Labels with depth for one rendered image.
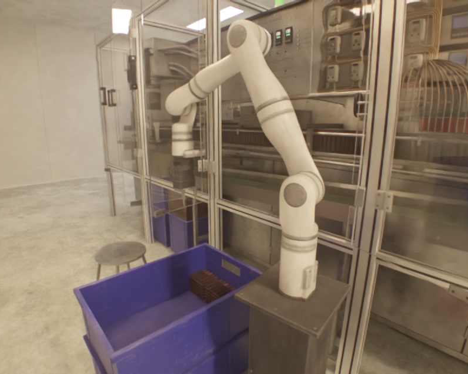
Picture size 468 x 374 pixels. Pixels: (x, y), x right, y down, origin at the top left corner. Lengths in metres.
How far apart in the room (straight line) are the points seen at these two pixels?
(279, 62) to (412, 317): 1.56
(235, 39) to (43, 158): 5.15
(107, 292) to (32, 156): 4.65
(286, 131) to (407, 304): 1.01
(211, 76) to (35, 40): 5.12
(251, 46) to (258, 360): 0.85
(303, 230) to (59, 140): 5.30
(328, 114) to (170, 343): 1.29
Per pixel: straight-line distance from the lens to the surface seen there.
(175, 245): 2.21
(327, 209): 1.13
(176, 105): 0.91
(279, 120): 0.68
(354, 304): 1.13
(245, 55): 0.74
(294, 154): 0.71
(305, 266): 0.73
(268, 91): 0.70
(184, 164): 0.94
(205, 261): 1.38
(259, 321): 0.82
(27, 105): 5.66
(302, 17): 1.87
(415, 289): 1.39
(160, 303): 1.34
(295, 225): 0.68
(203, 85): 0.86
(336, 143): 1.26
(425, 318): 1.45
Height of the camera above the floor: 1.00
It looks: 13 degrees down
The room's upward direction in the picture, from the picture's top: straight up
